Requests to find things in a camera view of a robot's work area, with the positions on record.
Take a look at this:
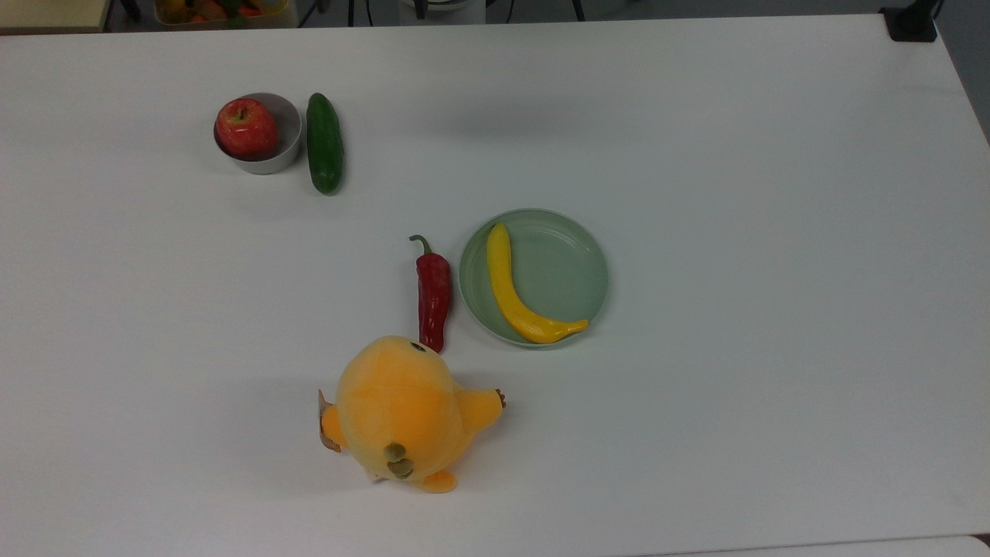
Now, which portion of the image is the orange dinosaur plush toy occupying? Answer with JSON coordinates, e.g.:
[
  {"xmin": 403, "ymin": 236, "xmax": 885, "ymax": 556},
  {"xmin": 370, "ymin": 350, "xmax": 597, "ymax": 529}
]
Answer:
[{"xmin": 317, "ymin": 334, "xmax": 507, "ymax": 494}]

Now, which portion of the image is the beige side table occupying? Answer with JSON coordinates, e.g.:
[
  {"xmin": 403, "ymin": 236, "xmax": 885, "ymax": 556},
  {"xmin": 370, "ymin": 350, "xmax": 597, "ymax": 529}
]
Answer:
[{"xmin": 0, "ymin": 0, "xmax": 109, "ymax": 33}]

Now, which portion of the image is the dark green cucumber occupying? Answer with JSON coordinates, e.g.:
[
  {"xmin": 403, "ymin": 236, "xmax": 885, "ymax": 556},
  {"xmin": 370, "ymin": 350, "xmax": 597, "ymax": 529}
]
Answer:
[{"xmin": 306, "ymin": 92, "xmax": 345, "ymax": 196}]

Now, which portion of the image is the small grey bowl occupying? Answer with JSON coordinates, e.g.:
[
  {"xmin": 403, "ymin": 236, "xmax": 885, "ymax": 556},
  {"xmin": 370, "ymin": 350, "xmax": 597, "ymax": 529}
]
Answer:
[{"xmin": 213, "ymin": 92, "xmax": 303, "ymax": 176}]

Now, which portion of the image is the red apple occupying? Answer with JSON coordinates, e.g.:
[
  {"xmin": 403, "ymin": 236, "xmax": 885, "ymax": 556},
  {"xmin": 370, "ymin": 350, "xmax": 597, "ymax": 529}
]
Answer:
[{"xmin": 216, "ymin": 97, "xmax": 280, "ymax": 161}]

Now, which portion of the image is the pale green plastic plate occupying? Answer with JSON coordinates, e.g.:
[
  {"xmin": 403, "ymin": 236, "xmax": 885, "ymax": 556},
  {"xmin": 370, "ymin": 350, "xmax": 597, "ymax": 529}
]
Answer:
[{"xmin": 458, "ymin": 207, "xmax": 610, "ymax": 348}]

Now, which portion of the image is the clear box of toy fruit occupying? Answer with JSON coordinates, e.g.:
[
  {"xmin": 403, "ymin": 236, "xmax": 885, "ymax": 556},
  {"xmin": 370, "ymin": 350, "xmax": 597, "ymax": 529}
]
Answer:
[{"xmin": 153, "ymin": 0, "xmax": 299, "ymax": 30}]

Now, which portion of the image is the black stand base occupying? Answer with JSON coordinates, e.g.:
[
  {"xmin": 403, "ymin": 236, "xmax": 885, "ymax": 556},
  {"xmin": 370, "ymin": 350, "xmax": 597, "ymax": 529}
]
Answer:
[{"xmin": 880, "ymin": 0, "xmax": 943, "ymax": 43}]

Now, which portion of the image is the red chili pepper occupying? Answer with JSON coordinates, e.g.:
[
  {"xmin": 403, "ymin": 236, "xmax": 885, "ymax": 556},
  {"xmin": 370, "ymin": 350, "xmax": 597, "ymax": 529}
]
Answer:
[{"xmin": 409, "ymin": 234, "xmax": 452, "ymax": 354}]

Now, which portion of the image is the yellow toy banana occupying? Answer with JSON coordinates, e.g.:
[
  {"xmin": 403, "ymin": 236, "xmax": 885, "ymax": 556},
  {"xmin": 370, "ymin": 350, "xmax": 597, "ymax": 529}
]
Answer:
[{"xmin": 486, "ymin": 223, "xmax": 590, "ymax": 344}]

